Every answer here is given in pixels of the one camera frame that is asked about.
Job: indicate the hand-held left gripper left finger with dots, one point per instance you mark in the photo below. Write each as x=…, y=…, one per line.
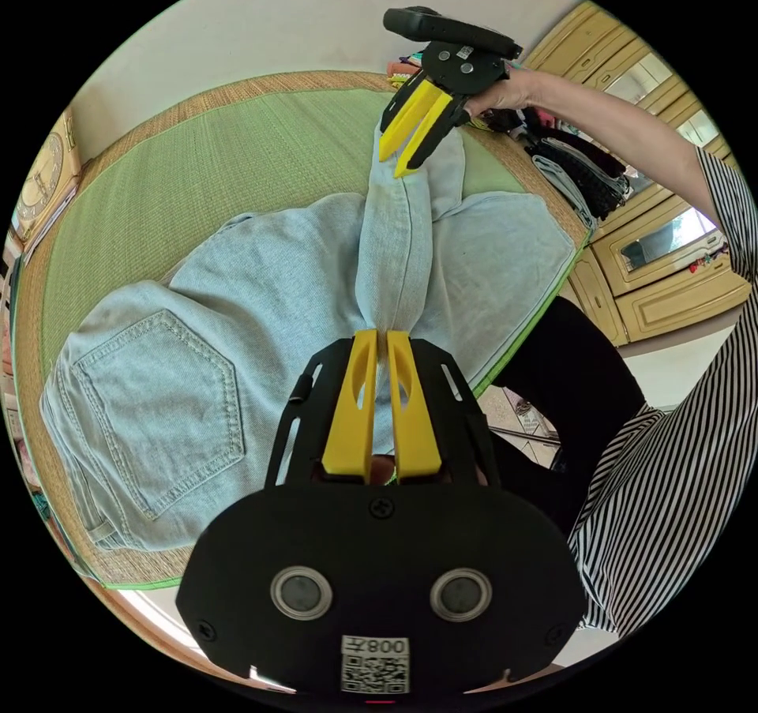
x=348, y=411

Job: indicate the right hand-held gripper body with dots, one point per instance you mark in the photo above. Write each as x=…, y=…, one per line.
x=459, y=67

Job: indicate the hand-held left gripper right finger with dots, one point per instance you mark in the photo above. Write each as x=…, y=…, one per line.
x=414, y=417

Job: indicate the light blue jeans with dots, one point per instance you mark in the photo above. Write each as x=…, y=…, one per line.
x=177, y=322

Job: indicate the person's right forearm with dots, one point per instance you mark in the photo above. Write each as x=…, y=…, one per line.
x=622, y=127

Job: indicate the person's right hand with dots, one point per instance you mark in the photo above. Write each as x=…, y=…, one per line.
x=503, y=96

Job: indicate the pile of clothes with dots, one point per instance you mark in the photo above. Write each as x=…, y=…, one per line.
x=403, y=70
x=583, y=171

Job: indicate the person's body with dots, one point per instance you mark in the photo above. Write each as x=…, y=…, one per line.
x=681, y=429

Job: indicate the beige cupboard with mirror panels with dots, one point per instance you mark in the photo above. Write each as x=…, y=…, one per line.
x=669, y=304

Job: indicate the golden round clock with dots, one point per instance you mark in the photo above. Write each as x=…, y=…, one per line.
x=41, y=174

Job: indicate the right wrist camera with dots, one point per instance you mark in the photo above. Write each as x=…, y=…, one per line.
x=450, y=29

